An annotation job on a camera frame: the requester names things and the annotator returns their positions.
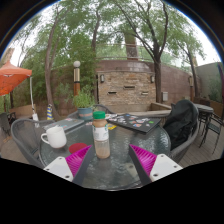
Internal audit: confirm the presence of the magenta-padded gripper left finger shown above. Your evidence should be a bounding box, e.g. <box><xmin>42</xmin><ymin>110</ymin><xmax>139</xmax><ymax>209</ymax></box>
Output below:
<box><xmin>43</xmin><ymin>144</ymin><xmax>97</xmax><ymax>187</ymax></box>

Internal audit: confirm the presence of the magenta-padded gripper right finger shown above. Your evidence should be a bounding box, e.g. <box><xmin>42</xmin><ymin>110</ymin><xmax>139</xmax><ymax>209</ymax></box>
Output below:
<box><xmin>128</xmin><ymin>143</ymin><xmax>184</xmax><ymax>186</ymax></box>

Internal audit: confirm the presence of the green-capped coffee drink bottle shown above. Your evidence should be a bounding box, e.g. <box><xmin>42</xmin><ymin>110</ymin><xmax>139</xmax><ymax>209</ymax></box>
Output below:
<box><xmin>91</xmin><ymin>110</ymin><xmax>111</xmax><ymax>160</ymax></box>

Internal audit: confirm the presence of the white ceramic mug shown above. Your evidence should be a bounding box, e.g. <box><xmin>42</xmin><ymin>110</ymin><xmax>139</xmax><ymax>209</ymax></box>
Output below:
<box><xmin>40</xmin><ymin>125</ymin><xmax>68</xmax><ymax>150</ymax></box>

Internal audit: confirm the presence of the grey laptop with stickers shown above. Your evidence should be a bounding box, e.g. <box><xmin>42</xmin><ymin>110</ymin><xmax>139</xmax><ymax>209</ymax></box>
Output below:
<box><xmin>43</xmin><ymin>117</ymin><xmax>85</xmax><ymax>133</ymax></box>

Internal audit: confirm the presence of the black laptop with stickers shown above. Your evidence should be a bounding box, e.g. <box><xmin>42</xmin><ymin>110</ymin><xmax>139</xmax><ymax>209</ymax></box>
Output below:
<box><xmin>108</xmin><ymin>113</ymin><xmax>163</xmax><ymax>135</ymax></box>

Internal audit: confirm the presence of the black jacket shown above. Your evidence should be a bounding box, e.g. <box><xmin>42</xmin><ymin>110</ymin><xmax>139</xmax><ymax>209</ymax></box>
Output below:
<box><xmin>162</xmin><ymin>99</ymin><xmax>200</xmax><ymax>151</ymax></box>

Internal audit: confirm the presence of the blue-yellow striped closed umbrella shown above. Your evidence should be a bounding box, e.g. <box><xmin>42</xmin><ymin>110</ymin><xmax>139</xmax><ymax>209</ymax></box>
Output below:
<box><xmin>46</xmin><ymin>103</ymin><xmax>55</xmax><ymax>121</ymax></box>

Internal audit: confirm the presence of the grey mesh patio chair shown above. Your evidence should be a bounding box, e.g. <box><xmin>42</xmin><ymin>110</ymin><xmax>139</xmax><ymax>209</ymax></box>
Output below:
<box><xmin>10</xmin><ymin>118</ymin><xmax>56</xmax><ymax>168</ymax></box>

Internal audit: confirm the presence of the green plant in blue pot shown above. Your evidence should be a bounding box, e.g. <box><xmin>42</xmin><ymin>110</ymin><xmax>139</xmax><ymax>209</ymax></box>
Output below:
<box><xmin>72</xmin><ymin>89</ymin><xmax>97</xmax><ymax>122</ymax></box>

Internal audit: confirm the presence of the dark metal patio chair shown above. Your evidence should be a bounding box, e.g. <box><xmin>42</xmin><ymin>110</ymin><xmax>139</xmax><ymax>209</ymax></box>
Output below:
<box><xmin>199</xmin><ymin>113</ymin><xmax>224</xmax><ymax>155</ymax></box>

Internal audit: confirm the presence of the orange patio umbrella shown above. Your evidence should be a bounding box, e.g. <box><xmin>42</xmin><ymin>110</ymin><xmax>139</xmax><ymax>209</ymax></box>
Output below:
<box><xmin>0</xmin><ymin>60</ymin><xmax>40</xmax><ymax>122</ymax></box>

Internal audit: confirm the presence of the globe-topped wooden lamp post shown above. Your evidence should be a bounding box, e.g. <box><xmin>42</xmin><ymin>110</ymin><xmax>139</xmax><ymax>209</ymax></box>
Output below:
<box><xmin>72</xmin><ymin>60</ymin><xmax>82</xmax><ymax>97</ymax></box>

